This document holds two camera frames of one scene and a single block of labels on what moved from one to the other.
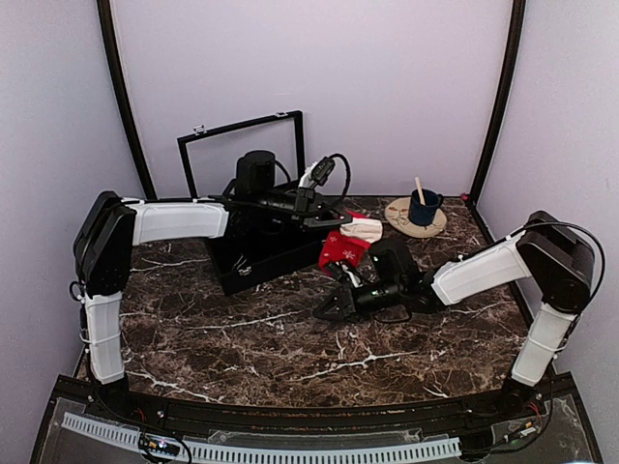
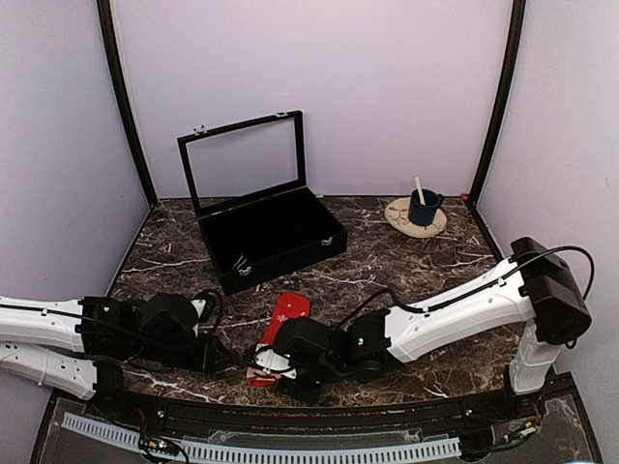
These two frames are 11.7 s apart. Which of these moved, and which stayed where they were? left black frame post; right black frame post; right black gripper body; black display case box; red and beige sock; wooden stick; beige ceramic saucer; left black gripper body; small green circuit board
Moved: left black gripper body; right black gripper body; red and beige sock
Stayed: wooden stick; right black frame post; beige ceramic saucer; black display case box; small green circuit board; left black frame post
